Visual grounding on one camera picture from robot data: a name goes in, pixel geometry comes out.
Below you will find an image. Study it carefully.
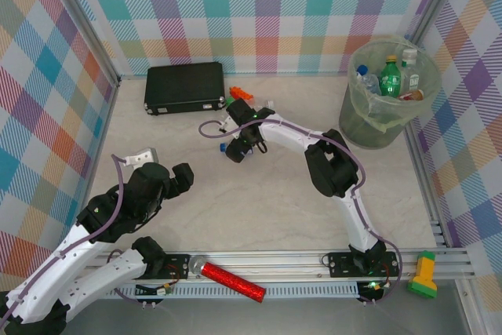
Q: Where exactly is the Pepsi label bottle blue cap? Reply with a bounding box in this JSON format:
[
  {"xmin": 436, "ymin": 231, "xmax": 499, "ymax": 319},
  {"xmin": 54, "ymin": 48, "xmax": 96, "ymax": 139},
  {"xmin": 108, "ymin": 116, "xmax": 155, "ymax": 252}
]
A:
[{"xmin": 217, "ymin": 140, "xmax": 256, "ymax": 158}]

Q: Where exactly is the pale label bottle blue cap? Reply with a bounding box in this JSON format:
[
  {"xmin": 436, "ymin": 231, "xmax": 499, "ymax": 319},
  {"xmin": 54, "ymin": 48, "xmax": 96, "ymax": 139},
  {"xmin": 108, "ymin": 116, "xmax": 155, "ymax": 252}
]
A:
[{"xmin": 355, "ymin": 63, "xmax": 382, "ymax": 96}]

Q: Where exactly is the green bottle yellow cap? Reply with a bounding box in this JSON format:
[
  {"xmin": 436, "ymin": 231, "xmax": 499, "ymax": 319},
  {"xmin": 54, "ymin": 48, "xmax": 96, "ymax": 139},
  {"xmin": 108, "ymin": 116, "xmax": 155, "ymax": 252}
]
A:
[{"xmin": 379, "ymin": 55, "xmax": 405, "ymax": 97}]

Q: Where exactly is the red and gold carton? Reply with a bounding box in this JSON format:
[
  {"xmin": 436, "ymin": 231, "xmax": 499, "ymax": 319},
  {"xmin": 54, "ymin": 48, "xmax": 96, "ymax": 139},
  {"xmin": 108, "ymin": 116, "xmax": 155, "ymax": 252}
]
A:
[{"xmin": 396, "ymin": 89, "xmax": 425, "ymax": 102}]

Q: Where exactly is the clear bottle green barcode label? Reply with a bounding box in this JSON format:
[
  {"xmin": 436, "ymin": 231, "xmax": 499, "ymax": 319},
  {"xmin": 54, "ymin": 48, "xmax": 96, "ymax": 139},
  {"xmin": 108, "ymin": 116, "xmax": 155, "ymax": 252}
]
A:
[{"xmin": 399, "ymin": 48, "xmax": 424, "ymax": 93}]

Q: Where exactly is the translucent grey waste bin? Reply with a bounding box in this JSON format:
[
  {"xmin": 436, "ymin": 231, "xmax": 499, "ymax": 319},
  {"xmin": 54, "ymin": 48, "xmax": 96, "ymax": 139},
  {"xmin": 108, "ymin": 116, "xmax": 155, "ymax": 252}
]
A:
[{"xmin": 338, "ymin": 34, "xmax": 443, "ymax": 151}]

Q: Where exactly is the green translucent bin liner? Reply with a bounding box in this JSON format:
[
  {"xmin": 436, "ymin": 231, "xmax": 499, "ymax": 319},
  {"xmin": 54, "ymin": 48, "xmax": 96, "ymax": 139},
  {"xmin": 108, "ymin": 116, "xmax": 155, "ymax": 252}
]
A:
[{"xmin": 347, "ymin": 34, "xmax": 443, "ymax": 135}]

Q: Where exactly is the large clear bottle white cap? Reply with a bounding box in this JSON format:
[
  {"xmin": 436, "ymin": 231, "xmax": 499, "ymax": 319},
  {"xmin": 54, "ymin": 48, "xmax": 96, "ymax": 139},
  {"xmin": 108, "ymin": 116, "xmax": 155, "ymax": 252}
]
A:
[{"xmin": 250, "ymin": 98, "xmax": 275, "ymax": 116}]

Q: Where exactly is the black hard case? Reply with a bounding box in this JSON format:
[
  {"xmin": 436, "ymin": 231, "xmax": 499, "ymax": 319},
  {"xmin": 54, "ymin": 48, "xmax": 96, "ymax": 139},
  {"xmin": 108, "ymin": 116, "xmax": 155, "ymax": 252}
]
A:
[{"xmin": 143, "ymin": 61, "xmax": 227, "ymax": 117}]

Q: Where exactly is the red glitter tube silver cap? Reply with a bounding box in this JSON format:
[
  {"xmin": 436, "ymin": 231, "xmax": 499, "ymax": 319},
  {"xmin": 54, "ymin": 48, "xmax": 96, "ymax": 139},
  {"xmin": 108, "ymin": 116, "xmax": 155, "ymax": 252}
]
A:
[{"xmin": 188, "ymin": 255, "xmax": 267, "ymax": 305}]

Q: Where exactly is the green yellow brick stack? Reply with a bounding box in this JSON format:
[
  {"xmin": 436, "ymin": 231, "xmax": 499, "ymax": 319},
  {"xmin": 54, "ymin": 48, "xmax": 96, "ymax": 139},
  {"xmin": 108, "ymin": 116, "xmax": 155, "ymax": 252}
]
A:
[{"xmin": 406, "ymin": 250, "xmax": 438, "ymax": 300}]

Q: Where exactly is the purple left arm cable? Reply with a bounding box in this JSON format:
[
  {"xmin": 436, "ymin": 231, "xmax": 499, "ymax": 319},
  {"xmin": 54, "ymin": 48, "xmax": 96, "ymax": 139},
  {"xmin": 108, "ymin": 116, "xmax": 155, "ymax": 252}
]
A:
[{"xmin": 0, "ymin": 153, "xmax": 130, "ymax": 322}]

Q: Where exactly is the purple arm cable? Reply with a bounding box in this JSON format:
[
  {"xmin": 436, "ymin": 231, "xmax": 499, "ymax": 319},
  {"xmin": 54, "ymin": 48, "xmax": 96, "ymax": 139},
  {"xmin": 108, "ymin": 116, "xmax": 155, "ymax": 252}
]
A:
[
  {"xmin": 0, "ymin": 153, "xmax": 130, "ymax": 322},
  {"xmin": 198, "ymin": 117, "xmax": 403, "ymax": 307}
]

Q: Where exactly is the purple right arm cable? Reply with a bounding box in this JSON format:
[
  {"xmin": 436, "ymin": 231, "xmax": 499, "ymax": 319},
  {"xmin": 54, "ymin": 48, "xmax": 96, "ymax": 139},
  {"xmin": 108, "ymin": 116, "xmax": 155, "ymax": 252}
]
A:
[{"xmin": 198, "ymin": 117, "xmax": 403, "ymax": 307}]

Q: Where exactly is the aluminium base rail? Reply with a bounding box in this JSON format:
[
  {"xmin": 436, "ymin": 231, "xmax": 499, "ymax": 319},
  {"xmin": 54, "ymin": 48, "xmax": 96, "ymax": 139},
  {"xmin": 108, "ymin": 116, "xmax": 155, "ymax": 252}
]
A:
[{"xmin": 58, "ymin": 248, "xmax": 478, "ymax": 285}]

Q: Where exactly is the white slotted cable duct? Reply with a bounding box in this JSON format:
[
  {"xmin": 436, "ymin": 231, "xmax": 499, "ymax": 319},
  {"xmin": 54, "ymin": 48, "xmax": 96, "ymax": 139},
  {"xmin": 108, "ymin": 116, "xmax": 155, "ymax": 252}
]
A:
[{"xmin": 58, "ymin": 282, "xmax": 361, "ymax": 300}]

